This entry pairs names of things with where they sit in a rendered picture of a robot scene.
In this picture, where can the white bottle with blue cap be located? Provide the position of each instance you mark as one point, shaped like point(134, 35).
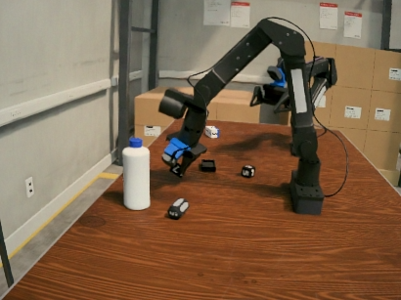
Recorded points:
point(136, 175)

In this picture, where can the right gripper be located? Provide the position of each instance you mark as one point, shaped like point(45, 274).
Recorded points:
point(277, 89)

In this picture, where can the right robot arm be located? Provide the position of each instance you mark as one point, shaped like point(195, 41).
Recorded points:
point(320, 84)

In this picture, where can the small white box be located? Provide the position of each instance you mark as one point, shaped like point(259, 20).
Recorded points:
point(212, 131)

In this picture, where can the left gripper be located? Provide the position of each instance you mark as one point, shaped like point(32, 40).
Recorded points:
point(186, 138)

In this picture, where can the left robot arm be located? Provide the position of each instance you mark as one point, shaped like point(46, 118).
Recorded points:
point(175, 102)

